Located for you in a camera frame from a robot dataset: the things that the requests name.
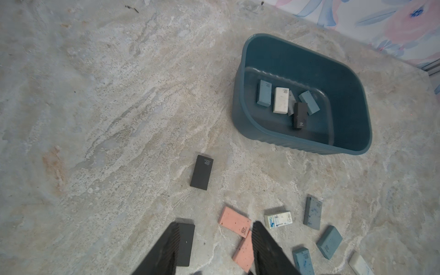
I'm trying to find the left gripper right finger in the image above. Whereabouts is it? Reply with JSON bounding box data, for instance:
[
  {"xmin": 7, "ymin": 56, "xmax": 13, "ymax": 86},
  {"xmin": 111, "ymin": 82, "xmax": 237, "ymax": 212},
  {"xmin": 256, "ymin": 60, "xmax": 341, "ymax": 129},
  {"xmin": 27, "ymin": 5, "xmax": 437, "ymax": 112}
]
[{"xmin": 252, "ymin": 221, "xmax": 300, "ymax": 275}]

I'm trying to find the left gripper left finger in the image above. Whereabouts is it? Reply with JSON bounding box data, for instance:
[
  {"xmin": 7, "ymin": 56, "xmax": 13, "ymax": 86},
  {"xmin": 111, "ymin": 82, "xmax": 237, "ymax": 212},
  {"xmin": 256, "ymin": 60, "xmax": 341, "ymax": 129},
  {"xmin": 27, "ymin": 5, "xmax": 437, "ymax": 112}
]
[{"xmin": 132, "ymin": 222, "xmax": 180, "ymax": 275}]

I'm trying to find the black eraser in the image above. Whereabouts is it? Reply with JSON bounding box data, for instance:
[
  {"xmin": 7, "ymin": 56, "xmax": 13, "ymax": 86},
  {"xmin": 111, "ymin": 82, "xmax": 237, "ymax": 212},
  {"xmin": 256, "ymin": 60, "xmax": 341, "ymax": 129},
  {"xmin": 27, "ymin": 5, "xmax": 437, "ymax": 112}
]
[
  {"xmin": 293, "ymin": 102, "xmax": 308, "ymax": 129},
  {"xmin": 176, "ymin": 223, "xmax": 195, "ymax": 267},
  {"xmin": 190, "ymin": 155, "xmax": 214, "ymax": 191}
]

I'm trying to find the teal eraser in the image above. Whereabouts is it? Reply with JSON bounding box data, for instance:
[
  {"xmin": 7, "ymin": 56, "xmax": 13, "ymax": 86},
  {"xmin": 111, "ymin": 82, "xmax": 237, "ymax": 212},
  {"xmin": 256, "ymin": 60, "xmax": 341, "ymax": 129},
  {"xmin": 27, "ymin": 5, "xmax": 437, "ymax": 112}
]
[
  {"xmin": 299, "ymin": 91, "xmax": 320, "ymax": 115},
  {"xmin": 316, "ymin": 225, "xmax": 343, "ymax": 260},
  {"xmin": 257, "ymin": 80, "xmax": 272, "ymax": 107}
]

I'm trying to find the pink eraser lower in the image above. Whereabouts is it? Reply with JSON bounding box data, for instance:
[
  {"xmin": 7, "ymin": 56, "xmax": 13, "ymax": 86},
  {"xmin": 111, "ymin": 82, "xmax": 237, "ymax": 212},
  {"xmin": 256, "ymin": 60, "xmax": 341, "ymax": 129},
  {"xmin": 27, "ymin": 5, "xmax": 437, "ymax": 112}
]
[{"xmin": 232, "ymin": 230, "xmax": 254, "ymax": 274}]

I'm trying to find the pink eraser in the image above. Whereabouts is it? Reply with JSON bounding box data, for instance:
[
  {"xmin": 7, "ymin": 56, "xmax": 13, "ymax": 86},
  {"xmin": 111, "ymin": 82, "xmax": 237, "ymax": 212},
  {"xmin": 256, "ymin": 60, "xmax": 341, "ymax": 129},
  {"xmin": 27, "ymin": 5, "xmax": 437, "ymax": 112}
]
[
  {"xmin": 232, "ymin": 230, "xmax": 254, "ymax": 274},
  {"xmin": 218, "ymin": 206, "xmax": 251, "ymax": 238}
]

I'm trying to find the blue eraser middle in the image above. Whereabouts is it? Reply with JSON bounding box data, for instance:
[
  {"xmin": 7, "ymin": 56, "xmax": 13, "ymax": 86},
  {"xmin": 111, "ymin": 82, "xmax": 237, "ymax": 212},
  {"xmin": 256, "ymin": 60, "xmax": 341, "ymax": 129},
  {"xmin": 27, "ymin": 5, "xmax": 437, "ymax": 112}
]
[{"xmin": 292, "ymin": 247, "xmax": 315, "ymax": 275}]

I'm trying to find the white printed eraser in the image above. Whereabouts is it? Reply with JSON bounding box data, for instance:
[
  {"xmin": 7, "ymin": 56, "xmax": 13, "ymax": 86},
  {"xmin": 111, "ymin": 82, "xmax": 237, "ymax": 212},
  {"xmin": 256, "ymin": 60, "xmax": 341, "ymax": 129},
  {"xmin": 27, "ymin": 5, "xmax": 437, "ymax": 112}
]
[{"xmin": 265, "ymin": 212, "xmax": 293, "ymax": 229}]

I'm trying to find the pink eraser upper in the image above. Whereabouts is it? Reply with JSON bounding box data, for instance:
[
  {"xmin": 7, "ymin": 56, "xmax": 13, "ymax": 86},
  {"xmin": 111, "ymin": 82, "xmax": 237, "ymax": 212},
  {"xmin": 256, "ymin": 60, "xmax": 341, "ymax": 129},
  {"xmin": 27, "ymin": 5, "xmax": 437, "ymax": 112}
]
[{"xmin": 218, "ymin": 206, "xmax": 251, "ymax": 238}]

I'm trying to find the grey eraser upper middle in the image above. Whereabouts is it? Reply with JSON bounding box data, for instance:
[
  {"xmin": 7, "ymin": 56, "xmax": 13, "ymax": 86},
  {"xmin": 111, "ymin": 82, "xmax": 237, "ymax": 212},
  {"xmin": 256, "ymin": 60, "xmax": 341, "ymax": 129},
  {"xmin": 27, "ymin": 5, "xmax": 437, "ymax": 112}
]
[{"xmin": 303, "ymin": 196, "xmax": 323, "ymax": 230}]

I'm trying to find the teal plastic storage box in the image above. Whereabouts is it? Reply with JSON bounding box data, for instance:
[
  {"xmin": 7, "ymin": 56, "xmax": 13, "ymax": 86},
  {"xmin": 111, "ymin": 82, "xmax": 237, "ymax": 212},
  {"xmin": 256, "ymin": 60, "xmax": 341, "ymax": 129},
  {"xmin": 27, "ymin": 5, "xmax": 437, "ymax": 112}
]
[{"xmin": 232, "ymin": 33, "xmax": 372, "ymax": 155}]

